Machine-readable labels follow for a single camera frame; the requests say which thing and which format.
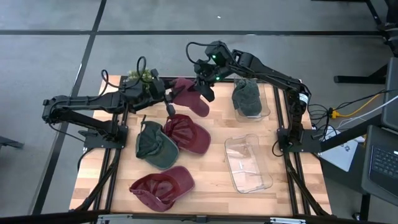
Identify black front table bar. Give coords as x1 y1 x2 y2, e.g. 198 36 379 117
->
0 210 398 224

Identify yellow cable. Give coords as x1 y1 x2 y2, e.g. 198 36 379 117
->
329 92 384 121

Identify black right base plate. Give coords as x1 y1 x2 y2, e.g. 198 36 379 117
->
277 129 323 154

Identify grey monitor panel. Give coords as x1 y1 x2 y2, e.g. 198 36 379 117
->
381 57 398 132

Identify dark grey baseball cap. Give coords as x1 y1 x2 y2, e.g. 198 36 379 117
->
231 78 263 118

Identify black floor stand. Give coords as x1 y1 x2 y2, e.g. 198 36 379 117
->
310 0 398 85

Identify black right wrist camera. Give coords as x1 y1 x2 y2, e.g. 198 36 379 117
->
204 41 233 68

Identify black left frame rails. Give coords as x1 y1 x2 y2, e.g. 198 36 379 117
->
74 104 130 213

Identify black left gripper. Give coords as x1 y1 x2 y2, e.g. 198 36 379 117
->
120 75 187 118

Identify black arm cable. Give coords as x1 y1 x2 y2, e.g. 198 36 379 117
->
101 55 148 90
185 41 218 67

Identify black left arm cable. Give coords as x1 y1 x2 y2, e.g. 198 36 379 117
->
101 55 148 90

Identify clear plastic container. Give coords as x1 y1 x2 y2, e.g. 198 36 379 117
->
224 133 274 194
231 74 271 123

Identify black right frame rails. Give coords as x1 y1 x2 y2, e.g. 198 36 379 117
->
272 85 331 217

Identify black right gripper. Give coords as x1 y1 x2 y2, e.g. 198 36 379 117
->
193 58 233 103

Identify black frame rails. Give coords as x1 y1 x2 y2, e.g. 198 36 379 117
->
74 104 130 213
272 85 331 217

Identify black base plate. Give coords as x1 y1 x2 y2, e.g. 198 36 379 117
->
277 129 323 154
83 124 129 149

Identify white cable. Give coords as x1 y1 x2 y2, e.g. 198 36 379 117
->
338 94 398 128

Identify black back table rail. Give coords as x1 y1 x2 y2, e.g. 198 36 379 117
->
160 75 246 83

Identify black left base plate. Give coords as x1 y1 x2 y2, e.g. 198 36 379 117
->
83 124 129 149

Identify white flat box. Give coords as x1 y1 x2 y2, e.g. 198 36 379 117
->
319 139 359 172

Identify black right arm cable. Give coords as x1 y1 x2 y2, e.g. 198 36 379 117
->
185 41 218 67

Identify dark green baseball cap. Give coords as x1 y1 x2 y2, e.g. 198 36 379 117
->
135 120 180 170

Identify maroon baseball cap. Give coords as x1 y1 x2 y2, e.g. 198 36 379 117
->
129 166 196 213
170 77 211 118
162 113 211 155

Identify grey laptop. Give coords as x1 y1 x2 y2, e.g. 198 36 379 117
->
361 125 398 207

